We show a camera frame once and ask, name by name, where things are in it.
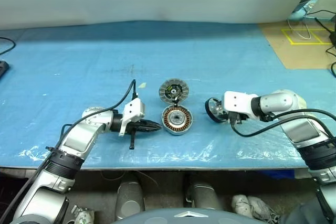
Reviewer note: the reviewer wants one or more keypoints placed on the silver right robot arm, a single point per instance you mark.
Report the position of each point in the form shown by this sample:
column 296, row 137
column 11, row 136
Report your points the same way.
column 278, row 100

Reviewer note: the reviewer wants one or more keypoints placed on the blue plastic table cover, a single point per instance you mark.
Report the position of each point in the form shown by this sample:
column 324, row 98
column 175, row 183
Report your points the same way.
column 183, row 56

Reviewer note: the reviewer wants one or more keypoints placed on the motor housing copper windings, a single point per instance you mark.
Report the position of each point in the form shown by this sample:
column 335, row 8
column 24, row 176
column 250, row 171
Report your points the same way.
column 168, row 125

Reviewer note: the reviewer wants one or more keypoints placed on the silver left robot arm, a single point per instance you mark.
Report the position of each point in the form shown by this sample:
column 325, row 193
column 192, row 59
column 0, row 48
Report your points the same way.
column 78, row 140

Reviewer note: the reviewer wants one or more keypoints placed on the light blue base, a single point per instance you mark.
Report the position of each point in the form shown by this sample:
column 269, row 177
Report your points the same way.
column 302, row 11

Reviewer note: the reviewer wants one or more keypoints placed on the grey rounded cylinder shape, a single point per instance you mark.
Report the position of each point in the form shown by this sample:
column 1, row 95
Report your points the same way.
column 130, row 200
column 203, row 195

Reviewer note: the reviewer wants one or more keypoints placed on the grey rounded shape with emblem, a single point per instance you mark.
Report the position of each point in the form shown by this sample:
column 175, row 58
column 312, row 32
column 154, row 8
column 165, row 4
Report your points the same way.
column 189, row 218

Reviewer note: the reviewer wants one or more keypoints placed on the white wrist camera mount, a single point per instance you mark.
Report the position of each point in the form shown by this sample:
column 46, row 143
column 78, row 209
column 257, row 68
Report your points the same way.
column 134, row 110
column 236, row 102

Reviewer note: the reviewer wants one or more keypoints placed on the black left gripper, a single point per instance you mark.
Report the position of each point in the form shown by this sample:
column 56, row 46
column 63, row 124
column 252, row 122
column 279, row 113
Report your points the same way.
column 132, row 127

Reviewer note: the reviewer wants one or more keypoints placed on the pale tape scrap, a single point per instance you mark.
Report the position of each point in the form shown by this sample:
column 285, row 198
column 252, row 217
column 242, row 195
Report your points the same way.
column 142, row 85

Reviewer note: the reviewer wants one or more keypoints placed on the white worn shoe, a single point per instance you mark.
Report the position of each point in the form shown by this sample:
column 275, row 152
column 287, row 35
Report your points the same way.
column 240, row 204
column 261, row 208

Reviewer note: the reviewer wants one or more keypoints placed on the blue mesh crate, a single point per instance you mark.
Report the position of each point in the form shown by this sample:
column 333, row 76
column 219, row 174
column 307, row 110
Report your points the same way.
column 277, row 175

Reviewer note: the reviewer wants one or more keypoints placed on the white green device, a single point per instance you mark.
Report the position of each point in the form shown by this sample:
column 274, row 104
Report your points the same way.
column 82, row 216

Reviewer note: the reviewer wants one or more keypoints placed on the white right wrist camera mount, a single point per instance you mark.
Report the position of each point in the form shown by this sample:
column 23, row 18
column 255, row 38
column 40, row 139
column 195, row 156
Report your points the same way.
column 236, row 102

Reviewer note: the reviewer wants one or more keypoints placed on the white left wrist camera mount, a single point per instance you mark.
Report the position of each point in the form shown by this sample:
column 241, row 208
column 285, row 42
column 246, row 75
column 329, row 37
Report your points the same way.
column 134, row 110

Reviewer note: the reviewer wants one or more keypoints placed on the brown cardboard sheet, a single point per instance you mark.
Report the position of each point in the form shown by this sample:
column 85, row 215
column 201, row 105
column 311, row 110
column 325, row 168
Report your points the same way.
column 296, row 56

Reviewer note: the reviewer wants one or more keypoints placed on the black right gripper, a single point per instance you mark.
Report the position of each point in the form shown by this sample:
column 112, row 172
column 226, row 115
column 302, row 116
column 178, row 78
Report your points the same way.
column 237, row 119

